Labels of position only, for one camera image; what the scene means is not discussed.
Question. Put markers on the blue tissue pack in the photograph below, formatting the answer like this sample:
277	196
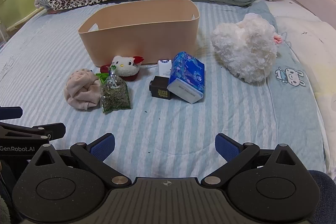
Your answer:
187	77

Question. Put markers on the white mattress sheet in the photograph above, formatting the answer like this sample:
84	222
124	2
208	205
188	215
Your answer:
315	56

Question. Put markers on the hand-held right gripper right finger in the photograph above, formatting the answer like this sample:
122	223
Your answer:
225	148

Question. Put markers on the striped light blue blanket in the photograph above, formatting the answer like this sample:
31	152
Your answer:
183	124

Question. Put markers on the small white box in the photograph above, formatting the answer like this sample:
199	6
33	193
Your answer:
164	67

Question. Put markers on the clear bag of dried herbs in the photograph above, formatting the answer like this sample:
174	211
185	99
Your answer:
115	96

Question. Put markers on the beige rolled cloth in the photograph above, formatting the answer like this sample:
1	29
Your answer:
81	90

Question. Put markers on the beige plastic storage bin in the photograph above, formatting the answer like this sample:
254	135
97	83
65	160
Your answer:
136	35

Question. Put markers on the person's leg in jeans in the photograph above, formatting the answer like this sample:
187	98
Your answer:
324	195

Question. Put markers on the green small packet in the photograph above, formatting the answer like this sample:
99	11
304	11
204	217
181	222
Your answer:
101	77

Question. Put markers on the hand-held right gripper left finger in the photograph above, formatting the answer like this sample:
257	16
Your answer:
103	148

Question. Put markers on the white cat plush toy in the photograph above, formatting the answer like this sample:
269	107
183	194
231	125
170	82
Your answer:
123	66

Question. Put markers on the small black box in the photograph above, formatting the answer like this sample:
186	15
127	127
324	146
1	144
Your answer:
158	87

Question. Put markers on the white fluffy plush toy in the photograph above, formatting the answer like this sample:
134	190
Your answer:
244	48

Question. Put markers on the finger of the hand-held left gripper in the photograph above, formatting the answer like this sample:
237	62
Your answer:
31	130
10	112

